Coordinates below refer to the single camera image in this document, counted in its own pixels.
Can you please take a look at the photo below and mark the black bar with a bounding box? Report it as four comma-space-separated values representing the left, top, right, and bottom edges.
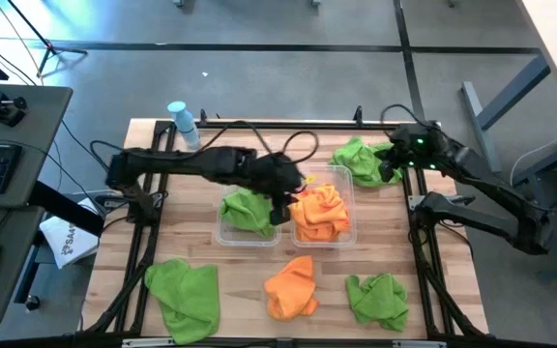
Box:
28, 179, 107, 239

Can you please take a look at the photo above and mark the clear plastic bin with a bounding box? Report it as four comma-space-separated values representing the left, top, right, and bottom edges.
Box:
289, 162, 359, 249
215, 163, 282, 248

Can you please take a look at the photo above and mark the silver bracket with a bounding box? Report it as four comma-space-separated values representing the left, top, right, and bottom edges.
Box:
392, 339, 449, 348
121, 336, 180, 348

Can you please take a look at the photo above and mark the green microfiber towel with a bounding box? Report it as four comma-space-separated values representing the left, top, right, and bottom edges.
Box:
345, 272, 411, 334
143, 257, 222, 346
219, 187, 278, 239
331, 135, 403, 189

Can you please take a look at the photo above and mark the dark grey desk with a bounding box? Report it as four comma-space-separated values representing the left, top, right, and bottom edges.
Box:
0, 81, 74, 328

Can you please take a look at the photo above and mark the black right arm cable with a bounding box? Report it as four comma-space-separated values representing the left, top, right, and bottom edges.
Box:
379, 101, 454, 147

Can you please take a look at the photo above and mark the light blue bottle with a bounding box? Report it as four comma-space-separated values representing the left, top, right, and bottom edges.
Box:
166, 100, 204, 152

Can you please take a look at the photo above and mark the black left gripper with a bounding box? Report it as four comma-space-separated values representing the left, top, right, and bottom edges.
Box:
253, 154, 319, 226

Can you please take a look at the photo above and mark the black clamp mount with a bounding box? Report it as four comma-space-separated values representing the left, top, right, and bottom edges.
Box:
0, 89, 30, 129

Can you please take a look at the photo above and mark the white cable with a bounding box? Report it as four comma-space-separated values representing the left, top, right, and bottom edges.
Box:
508, 139, 557, 194

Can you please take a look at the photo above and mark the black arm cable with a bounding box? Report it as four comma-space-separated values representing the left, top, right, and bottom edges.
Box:
89, 120, 320, 168
379, 101, 454, 147

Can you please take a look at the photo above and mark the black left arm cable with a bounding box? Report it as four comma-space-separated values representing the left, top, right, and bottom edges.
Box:
89, 120, 320, 168

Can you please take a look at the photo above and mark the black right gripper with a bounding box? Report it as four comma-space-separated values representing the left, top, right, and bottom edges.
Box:
374, 144, 408, 185

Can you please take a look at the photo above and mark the black aluminium table frame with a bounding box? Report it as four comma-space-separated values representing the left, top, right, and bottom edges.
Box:
82, 118, 490, 339

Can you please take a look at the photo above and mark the black tripod stand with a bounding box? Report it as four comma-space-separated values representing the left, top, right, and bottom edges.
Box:
6, 0, 90, 79

